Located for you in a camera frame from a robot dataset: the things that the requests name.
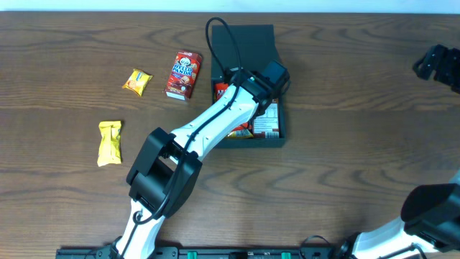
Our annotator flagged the black cardboard box with lid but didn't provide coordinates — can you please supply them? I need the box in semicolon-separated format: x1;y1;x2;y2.
211;24;287;149

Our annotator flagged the brown Pocky box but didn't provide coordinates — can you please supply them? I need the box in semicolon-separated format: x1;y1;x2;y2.
253;99;280;139

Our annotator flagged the red Hacks candy bag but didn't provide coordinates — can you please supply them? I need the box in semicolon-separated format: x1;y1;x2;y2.
214;83;252;131

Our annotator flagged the red Hello Panda box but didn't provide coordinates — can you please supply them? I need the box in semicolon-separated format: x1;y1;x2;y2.
165;50;202;101

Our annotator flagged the yellow Hacks candy bag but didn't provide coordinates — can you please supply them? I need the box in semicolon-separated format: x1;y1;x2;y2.
226;129;254;139

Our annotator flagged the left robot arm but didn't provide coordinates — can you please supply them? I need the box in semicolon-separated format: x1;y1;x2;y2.
110;60;290;258

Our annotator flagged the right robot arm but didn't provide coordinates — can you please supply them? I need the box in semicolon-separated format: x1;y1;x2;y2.
336;45;459;258

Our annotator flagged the small orange biscuit packet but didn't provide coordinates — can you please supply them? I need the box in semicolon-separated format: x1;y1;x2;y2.
122;68;153;96

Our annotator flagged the yellow wrapped snack bar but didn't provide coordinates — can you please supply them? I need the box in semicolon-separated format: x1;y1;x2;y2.
97;121;121;167

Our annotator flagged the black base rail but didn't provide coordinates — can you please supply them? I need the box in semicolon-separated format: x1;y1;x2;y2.
55;246;335;259

